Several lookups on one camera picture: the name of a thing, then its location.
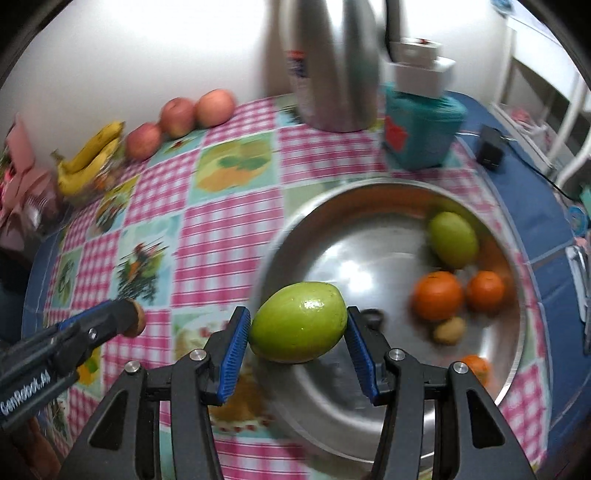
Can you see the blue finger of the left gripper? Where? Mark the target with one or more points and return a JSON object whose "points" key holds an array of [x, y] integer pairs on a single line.
{"points": [[94, 317], [74, 346]]}

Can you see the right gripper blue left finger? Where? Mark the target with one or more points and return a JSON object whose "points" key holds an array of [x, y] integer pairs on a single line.
{"points": [[225, 351]]}

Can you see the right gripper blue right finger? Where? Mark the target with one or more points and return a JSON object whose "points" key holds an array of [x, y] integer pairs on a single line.
{"points": [[369, 350]]}

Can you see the large green mango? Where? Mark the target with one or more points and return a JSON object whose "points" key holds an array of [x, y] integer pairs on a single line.
{"points": [[299, 323]]}

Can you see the dark plum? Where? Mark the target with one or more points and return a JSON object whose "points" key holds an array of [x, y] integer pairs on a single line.
{"points": [[374, 317]]}

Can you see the brown kiwi fruit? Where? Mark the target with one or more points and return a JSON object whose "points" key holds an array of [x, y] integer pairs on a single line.
{"points": [[139, 322]]}

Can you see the small brown kiwi in basin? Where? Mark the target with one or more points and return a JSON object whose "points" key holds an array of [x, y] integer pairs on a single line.
{"points": [[450, 332]]}

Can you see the large orange tangerine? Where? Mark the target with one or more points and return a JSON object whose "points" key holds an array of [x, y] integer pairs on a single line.
{"points": [[437, 296]]}

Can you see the orange tangerine near rim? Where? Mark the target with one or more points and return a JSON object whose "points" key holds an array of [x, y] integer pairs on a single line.
{"points": [[480, 367]]}

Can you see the large steel basin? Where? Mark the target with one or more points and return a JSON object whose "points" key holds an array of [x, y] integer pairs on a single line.
{"points": [[369, 239]]}

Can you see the pink checkered tablecloth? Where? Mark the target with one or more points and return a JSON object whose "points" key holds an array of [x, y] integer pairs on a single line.
{"points": [[215, 204]]}

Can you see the small orange tangerine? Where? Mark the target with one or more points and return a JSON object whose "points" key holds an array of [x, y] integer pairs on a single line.
{"points": [[485, 292]]}

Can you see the pink flower bouquet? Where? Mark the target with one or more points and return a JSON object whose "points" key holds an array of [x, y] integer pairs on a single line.
{"points": [[30, 201]]}

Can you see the clear plastic fruit tray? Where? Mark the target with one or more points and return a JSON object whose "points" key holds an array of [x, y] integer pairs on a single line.
{"points": [[106, 178]]}

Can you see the green mango in basin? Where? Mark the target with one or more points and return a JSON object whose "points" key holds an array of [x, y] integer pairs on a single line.
{"points": [[453, 240]]}

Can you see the banana bunch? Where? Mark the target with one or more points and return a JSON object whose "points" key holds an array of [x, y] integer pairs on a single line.
{"points": [[76, 173]]}

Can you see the left red apple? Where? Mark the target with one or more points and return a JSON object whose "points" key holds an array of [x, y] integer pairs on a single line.
{"points": [[143, 142]]}

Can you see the red apple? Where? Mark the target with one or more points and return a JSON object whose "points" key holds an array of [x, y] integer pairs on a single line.
{"points": [[176, 117], [214, 108], [143, 142]]}

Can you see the white phone stand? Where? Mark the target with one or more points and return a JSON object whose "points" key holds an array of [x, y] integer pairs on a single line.
{"points": [[580, 268]]}

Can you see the blue quilted cloth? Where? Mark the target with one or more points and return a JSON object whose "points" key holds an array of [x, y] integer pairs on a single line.
{"points": [[539, 227]]}

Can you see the teal box with red print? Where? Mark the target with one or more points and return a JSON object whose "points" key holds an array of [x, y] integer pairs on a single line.
{"points": [[419, 131]]}

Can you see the middle red apple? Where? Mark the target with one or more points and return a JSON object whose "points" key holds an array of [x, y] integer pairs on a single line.
{"points": [[176, 117]]}

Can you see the black charger block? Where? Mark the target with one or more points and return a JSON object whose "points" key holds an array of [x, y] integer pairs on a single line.
{"points": [[490, 148]]}

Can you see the right red apple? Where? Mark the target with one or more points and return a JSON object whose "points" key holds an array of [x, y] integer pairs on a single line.
{"points": [[214, 108]]}

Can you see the round blue sticker badge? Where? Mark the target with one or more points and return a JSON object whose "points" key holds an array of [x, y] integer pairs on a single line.
{"points": [[578, 220]]}

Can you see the white power adapter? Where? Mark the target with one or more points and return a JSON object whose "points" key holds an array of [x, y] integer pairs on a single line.
{"points": [[420, 69]]}

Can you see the white shelf rack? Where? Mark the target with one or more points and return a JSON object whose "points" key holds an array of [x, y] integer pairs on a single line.
{"points": [[542, 98]]}

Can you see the stainless steel thermos jug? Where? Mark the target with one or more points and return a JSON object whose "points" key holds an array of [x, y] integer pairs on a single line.
{"points": [[333, 51]]}

